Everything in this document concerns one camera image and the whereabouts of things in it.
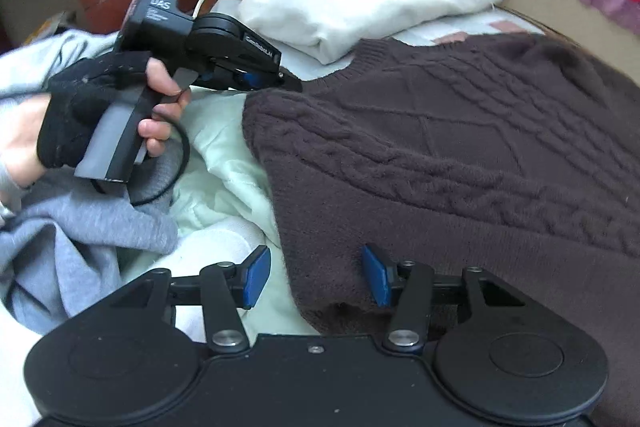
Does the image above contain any beige bed board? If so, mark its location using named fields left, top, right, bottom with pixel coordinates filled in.
left=400, top=0, right=640, bottom=82

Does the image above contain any black cable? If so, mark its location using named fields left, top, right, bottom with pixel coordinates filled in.
left=92, top=116, right=191, bottom=208

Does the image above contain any folded white cloth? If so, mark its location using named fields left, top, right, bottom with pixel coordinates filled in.
left=239, top=0, right=504, bottom=65

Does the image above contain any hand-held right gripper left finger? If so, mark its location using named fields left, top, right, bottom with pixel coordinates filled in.
left=109, top=245, right=272, bottom=354

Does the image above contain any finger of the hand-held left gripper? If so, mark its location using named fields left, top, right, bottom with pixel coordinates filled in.
left=207, top=66, right=303, bottom=94

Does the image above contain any person's left hand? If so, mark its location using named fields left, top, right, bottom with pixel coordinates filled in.
left=0, top=56, right=192, bottom=188

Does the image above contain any light green blanket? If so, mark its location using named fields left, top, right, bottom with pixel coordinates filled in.
left=167, top=89, right=321, bottom=338

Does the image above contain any person's left forearm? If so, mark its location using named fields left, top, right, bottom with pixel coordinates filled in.
left=0, top=159, right=33, bottom=225

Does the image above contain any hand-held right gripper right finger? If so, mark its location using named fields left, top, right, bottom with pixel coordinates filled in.
left=361, top=244, right=526, bottom=354

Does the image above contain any dark brown knit sweater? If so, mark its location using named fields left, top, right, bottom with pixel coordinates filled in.
left=241, top=32, right=640, bottom=427

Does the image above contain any grey garment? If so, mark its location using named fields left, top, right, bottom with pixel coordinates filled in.
left=0, top=29, right=183, bottom=335

